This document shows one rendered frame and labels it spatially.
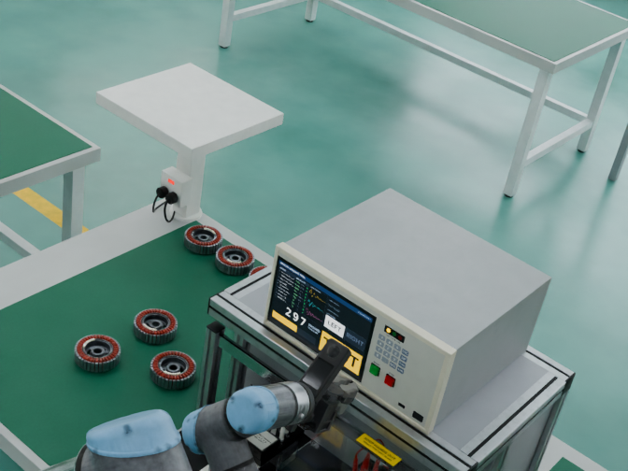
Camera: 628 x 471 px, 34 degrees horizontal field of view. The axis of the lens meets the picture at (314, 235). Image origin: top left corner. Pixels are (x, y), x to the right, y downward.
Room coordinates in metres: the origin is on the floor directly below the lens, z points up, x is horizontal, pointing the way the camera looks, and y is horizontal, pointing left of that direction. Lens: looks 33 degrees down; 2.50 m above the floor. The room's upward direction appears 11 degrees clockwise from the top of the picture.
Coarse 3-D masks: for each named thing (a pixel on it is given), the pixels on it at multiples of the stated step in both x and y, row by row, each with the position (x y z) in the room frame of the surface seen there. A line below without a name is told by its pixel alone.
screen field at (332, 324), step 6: (330, 318) 1.65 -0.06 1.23; (324, 324) 1.66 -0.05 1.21; (330, 324) 1.65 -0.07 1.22; (336, 324) 1.64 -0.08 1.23; (336, 330) 1.64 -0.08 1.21; (342, 330) 1.63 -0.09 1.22; (348, 330) 1.62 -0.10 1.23; (342, 336) 1.63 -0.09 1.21; (348, 336) 1.62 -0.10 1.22; (354, 336) 1.61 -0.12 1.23; (360, 336) 1.61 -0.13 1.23; (354, 342) 1.61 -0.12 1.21; (360, 342) 1.60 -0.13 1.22; (360, 348) 1.60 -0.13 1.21
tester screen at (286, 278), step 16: (288, 272) 1.72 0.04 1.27; (288, 288) 1.71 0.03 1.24; (304, 288) 1.69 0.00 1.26; (320, 288) 1.67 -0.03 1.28; (272, 304) 1.73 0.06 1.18; (288, 304) 1.71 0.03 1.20; (304, 304) 1.69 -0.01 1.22; (320, 304) 1.67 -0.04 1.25; (336, 304) 1.65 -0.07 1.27; (272, 320) 1.73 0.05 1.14; (288, 320) 1.71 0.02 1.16; (320, 320) 1.66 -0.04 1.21; (336, 320) 1.64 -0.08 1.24; (352, 320) 1.62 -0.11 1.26; (368, 320) 1.60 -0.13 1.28; (320, 336) 1.66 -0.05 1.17; (336, 336) 1.64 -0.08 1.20
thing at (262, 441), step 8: (264, 432) 1.67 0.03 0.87; (296, 432) 1.71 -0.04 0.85; (304, 432) 1.73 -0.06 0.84; (248, 440) 1.64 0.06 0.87; (256, 440) 1.64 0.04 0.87; (264, 440) 1.65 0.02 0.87; (272, 440) 1.65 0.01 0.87; (288, 440) 1.68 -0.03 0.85; (256, 448) 1.62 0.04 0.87; (264, 448) 1.62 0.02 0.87; (272, 448) 1.64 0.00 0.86; (280, 448) 1.66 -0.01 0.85; (256, 456) 1.61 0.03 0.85; (264, 456) 1.62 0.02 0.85; (272, 456) 1.64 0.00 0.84; (256, 464) 1.61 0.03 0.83
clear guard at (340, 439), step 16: (352, 416) 1.56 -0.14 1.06; (336, 432) 1.51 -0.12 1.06; (352, 432) 1.52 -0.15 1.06; (368, 432) 1.53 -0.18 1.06; (304, 448) 1.45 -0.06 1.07; (320, 448) 1.46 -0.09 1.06; (336, 448) 1.47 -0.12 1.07; (352, 448) 1.47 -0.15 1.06; (288, 464) 1.40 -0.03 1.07; (304, 464) 1.41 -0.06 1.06; (320, 464) 1.41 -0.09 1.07; (336, 464) 1.42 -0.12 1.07; (352, 464) 1.43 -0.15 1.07; (368, 464) 1.44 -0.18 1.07; (384, 464) 1.45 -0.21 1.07; (400, 464) 1.45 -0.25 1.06; (416, 464) 1.46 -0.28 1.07
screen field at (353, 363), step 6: (324, 336) 1.65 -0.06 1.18; (330, 336) 1.64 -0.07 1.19; (324, 342) 1.65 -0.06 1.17; (354, 354) 1.61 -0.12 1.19; (348, 360) 1.61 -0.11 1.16; (354, 360) 1.61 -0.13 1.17; (360, 360) 1.60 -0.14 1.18; (348, 366) 1.61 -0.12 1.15; (354, 366) 1.60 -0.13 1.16; (354, 372) 1.60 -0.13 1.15
